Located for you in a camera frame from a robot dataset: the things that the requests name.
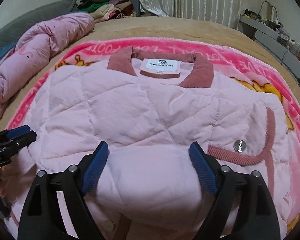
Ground desk clutter items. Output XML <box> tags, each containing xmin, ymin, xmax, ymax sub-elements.
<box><xmin>241</xmin><ymin>1</ymin><xmax>300</xmax><ymax>57</ymax></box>

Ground pink quilted jacket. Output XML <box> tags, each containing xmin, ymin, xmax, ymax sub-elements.
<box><xmin>3</xmin><ymin>47</ymin><xmax>292</xmax><ymax>239</ymax></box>

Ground pink rolled duvet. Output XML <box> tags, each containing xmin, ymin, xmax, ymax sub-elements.
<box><xmin>0</xmin><ymin>12</ymin><xmax>95</xmax><ymax>119</ymax></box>

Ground pile of mixed clothes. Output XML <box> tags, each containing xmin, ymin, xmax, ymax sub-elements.
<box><xmin>77</xmin><ymin>0</ymin><xmax>141</xmax><ymax>23</ymax></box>

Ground pink football cartoon blanket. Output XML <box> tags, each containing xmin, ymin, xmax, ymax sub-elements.
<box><xmin>2</xmin><ymin>37</ymin><xmax>300</xmax><ymax>239</ymax></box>

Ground grey wall desk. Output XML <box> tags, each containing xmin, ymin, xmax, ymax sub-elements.
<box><xmin>238</xmin><ymin>15</ymin><xmax>300</xmax><ymax>83</ymax></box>

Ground tan bed sheet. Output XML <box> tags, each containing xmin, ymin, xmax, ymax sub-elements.
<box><xmin>0</xmin><ymin>17</ymin><xmax>300</xmax><ymax>130</ymax></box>

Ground grey quilted pillow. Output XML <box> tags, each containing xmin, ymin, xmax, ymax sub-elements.
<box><xmin>0</xmin><ymin>0</ymin><xmax>77</xmax><ymax>49</ymax></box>

